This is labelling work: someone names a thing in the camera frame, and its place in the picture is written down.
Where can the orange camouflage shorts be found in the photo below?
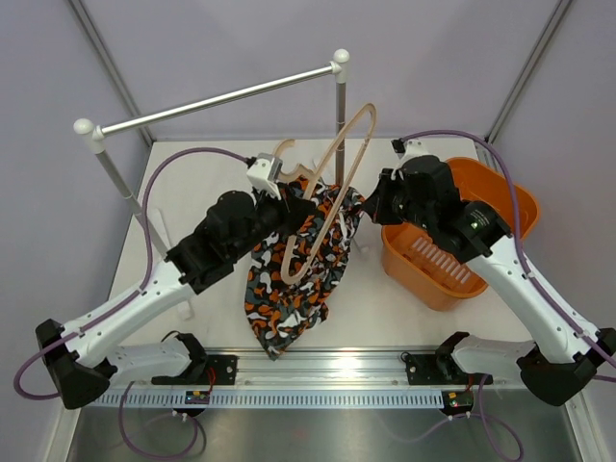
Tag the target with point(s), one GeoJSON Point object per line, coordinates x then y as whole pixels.
{"type": "Point", "coordinates": [277, 312]}

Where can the rack post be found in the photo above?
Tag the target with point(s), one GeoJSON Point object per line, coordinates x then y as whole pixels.
{"type": "Point", "coordinates": [127, 194]}
{"type": "Point", "coordinates": [341, 108]}

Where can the right rack post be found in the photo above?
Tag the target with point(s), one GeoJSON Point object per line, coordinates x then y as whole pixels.
{"type": "Point", "coordinates": [341, 108]}

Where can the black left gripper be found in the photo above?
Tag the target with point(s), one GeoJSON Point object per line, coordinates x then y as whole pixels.
{"type": "Point", "coordinates": [293, 210]}

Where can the left rack post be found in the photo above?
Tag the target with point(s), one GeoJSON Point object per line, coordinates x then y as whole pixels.
{"type": "Point", "coordinates": [127, 194]}

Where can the orange plastic basket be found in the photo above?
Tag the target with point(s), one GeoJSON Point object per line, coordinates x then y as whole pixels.
{"type": "Point", "coordinates": [434, 276]}

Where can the wrist white camera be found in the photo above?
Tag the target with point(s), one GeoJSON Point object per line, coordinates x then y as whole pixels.
{"type": "Point", "coordinates": [263, 175]}
{"type": "Point", "coordinates": [406, 150]}

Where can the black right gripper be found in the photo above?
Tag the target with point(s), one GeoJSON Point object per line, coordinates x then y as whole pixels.
{"type": "Point", "coordinates": [376, 205]}

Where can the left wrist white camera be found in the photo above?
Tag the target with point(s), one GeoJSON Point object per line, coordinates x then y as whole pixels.
{"type": "Point", "coordinates": [263, 175]}

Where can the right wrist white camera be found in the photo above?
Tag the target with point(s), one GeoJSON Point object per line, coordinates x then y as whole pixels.
{"type": "Point", "coordinates": [406, 150]}

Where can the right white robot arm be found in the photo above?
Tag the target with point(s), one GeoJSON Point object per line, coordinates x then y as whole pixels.
{"type": "Point", "coordinates": [565, 350]}

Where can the right rack foot base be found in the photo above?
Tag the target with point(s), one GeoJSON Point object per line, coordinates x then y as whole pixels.
{"type": "Point", "coordinates": [362, 240]}

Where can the aluminium slotted rail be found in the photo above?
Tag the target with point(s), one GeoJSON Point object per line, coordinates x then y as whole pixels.
{"type": "Point", "coordinates": [270, 399]}

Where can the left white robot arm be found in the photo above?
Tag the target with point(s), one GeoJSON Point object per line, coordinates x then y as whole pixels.
{"type": "Point", "coordinates": [85, 357]}

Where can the silver clothes rack rail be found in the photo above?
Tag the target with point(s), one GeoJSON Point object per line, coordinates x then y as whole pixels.
{"type": "Point", "coordinates": [94, 135]}

